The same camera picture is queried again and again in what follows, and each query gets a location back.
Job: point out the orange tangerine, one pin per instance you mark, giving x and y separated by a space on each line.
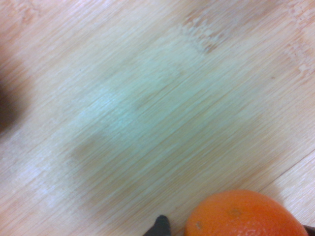
243 216

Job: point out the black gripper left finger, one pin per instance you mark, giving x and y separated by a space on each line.
161 227

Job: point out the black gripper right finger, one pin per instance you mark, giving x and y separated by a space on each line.
310 229

